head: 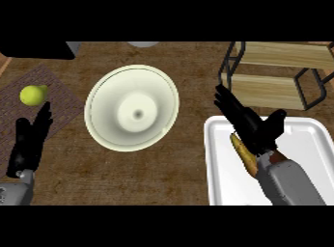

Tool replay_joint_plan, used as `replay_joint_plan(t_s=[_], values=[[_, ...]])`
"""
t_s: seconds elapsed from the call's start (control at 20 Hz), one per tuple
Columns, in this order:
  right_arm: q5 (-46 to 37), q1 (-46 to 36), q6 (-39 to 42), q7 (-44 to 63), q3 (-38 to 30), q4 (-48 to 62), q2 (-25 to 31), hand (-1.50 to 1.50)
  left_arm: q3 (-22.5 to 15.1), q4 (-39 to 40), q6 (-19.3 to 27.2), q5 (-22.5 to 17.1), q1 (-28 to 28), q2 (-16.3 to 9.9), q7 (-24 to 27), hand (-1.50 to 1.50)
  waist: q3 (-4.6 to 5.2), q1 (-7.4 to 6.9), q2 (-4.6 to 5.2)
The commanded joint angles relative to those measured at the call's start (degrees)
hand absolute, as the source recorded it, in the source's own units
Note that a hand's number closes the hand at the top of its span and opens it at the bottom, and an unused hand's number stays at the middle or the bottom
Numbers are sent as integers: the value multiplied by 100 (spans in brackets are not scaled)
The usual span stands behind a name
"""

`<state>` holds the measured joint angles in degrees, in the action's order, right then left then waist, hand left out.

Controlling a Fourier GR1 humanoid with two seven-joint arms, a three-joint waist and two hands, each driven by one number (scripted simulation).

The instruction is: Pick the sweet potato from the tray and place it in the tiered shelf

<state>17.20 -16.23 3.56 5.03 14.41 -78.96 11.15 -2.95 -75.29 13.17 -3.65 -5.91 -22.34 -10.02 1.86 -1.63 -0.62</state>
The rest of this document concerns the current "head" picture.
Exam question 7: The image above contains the black wire tiered wooden shelf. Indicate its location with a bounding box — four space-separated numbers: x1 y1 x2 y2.
218 41 334 112

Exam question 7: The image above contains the white rectangular tray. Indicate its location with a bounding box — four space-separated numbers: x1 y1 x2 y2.
202 115 334 206

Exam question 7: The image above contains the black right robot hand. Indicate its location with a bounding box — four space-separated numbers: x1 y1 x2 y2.
212 83 287 156

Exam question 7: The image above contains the brown woven placemat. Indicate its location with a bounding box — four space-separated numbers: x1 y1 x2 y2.
0 63 87 182

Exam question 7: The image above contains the orange sweet potato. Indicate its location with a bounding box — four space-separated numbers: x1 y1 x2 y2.
228 132 261 178

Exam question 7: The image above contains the cream round bowl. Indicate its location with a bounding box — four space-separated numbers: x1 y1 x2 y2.
82 64 181 152

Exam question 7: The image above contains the grey round object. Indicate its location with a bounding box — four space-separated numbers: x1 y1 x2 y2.
125 41 160 49

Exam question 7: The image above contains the black appliance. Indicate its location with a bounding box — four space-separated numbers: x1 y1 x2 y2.
0 41 82 61

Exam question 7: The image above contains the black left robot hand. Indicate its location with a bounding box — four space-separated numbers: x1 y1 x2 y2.
5 101 54 179

